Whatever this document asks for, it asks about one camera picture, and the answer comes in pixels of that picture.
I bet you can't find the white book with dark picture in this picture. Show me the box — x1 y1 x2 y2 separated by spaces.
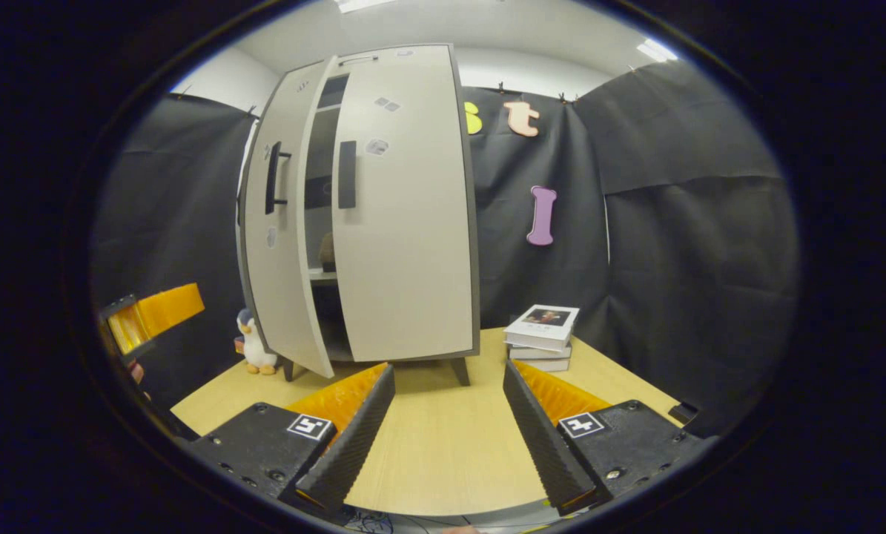
503 304 581 352

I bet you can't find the grey shoe cabinet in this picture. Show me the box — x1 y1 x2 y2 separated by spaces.
235 43 482 386

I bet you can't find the penguin plush toy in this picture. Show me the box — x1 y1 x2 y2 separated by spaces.
235 308 279 376

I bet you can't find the grey shoe cabinet door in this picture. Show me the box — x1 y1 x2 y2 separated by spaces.
239 58 340 379
331 46 480 363

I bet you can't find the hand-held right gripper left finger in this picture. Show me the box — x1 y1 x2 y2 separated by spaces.
191 362 397 518

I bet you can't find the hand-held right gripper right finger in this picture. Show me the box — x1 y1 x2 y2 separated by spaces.
502 359 718 516

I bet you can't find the black backdrop cloth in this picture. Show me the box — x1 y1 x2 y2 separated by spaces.
90 59 799 438

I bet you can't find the small ceiling light panel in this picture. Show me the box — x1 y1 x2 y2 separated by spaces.
635 39 678 64

